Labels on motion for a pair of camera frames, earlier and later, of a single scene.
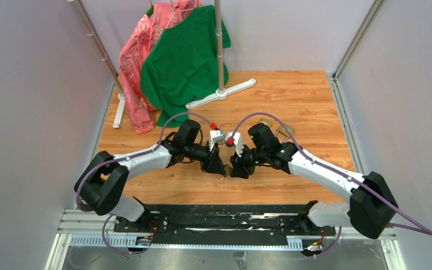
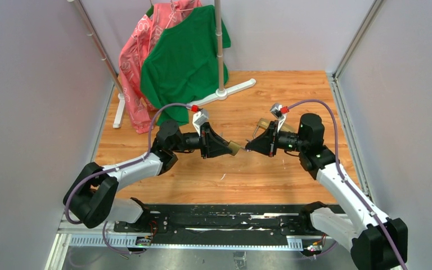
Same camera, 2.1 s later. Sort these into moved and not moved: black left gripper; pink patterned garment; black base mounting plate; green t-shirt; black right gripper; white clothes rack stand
Moved: black right gripper; black left gripper
Not moved: white clothes rack stand; black base mounting plate; green t-shirt; pink patterned garment
